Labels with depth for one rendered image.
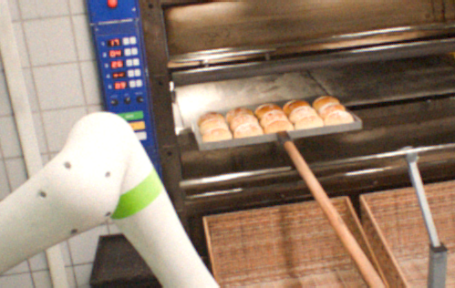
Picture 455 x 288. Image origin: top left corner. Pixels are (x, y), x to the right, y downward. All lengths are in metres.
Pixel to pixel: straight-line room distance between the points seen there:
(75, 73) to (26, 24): 0.21
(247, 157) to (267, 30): 0.47
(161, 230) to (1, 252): 0.29
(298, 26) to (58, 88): 0.82
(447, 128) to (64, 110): 1.40
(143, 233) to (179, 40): 1.09
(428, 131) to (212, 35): 0.90
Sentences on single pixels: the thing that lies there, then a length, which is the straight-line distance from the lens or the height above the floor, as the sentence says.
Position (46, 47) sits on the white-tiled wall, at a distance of 2.18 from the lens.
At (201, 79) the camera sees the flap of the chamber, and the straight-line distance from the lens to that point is 2.05.
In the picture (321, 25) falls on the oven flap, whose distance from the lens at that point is 2.23.
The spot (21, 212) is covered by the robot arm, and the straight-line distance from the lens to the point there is 1.02.
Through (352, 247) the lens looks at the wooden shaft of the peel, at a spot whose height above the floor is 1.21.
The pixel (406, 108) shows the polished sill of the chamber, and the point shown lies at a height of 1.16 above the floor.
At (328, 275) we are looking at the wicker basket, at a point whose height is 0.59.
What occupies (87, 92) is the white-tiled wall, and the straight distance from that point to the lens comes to 2.21.
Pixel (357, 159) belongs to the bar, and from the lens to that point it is 2.01.
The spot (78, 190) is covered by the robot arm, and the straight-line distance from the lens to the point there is 0.96.
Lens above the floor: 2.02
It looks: 23 degrees down
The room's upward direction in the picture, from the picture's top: 5 degrees counter-clockwise
